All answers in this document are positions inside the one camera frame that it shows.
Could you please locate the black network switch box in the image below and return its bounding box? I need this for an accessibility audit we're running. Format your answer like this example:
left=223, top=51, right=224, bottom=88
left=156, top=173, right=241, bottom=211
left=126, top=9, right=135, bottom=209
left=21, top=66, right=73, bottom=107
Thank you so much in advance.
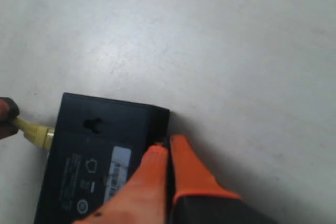
left=34, top=93, right=170, bottom=223

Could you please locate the yellow ethernet cable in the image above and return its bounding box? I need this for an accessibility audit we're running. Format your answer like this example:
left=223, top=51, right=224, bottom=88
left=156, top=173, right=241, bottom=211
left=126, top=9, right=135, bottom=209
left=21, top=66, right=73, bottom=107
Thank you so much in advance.
left=12, top=118, right=55, bottom=152

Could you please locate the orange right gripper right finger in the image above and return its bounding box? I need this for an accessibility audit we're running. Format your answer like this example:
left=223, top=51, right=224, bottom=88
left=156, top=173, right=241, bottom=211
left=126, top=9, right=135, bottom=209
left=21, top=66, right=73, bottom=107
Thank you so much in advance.
left=170, top=135, right=275, bottom=223

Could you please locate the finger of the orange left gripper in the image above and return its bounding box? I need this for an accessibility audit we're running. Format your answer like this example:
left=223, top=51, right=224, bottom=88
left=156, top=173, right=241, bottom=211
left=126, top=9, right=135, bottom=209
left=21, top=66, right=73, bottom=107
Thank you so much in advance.
left=0, top=97, right=19, bottom=140

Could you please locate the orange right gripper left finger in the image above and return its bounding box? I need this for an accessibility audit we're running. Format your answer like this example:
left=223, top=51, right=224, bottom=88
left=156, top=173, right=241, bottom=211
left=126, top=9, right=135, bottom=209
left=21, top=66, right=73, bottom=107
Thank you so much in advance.
left=75, top=145, right=168, bottom=223

